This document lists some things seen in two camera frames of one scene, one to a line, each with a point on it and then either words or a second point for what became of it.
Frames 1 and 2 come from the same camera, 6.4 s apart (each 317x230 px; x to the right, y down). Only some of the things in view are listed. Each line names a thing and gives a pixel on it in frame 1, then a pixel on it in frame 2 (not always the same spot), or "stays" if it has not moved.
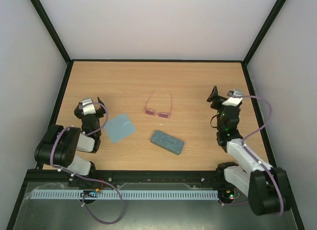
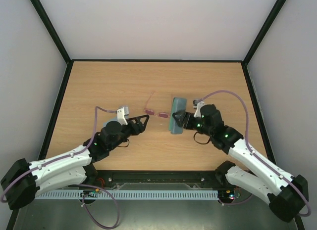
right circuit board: x=226 y=196 stays
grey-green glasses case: x=170 y=143 to x=178 y=104
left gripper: x=78 y=112 to x=140 y=127
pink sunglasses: x=165 y=115 stays
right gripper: x=219 y=101 to x=186 y=120
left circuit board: x=90 y=193 stays
